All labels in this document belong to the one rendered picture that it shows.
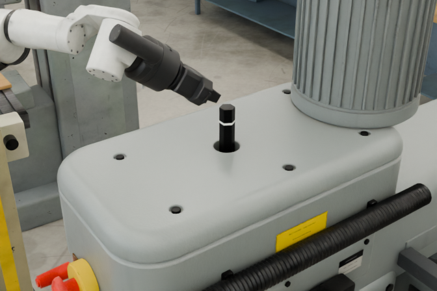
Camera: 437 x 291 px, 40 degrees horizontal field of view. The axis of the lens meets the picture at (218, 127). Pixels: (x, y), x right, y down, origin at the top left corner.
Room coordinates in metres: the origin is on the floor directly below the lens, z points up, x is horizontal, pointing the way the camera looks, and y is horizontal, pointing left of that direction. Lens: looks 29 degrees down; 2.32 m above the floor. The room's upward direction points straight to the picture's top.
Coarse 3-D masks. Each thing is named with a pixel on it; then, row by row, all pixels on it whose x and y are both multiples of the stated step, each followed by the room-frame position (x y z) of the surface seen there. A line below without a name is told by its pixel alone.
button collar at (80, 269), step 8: (72, 264) 0.59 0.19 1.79; (80, 264) 0.59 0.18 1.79; (88, 264) 0.59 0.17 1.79; (72, 272) 0.59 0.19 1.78; (80, 272) 0.58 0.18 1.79; (88, 272) 0.58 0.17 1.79; (80, 280) 0.57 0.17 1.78; (88, 280) 0.57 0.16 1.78; (96, 280) 0.58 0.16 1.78; (80, 288) 0.57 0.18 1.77; (88, 288) 0.57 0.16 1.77; (96, 288) 0.57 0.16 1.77
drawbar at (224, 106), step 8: (224, 104) 0.73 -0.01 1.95; (224, 112) 0.71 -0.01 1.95; (232, 112) 0.71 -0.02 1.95; (224, 120) 0.71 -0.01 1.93; (232, 120) 0.71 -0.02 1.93; (224, 128) 0.71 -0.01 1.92; (232, 128) 0.72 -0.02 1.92; (224, 136) 0.71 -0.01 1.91; (232, 136) 0.72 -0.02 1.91; (224, 144) 0.71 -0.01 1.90; (232, 144) 0.72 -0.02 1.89; (224, 152) 0.71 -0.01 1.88
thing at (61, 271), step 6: (66, 264) 0.68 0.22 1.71; (54, 270) 0.67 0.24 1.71; (60, 270) 0.67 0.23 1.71; (66, 270) 0.67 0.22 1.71; (36, 276) 0.66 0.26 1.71; (42, 276) 0.65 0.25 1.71; (48, 276) 0.66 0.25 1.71; (54, 276) 0.66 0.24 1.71; (60, 276) 0.66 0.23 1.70; (66, 276) 0.67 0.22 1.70; (36, 282) 0.65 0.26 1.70; (42, 282) 0.65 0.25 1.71; (48, 282) 0.65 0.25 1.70
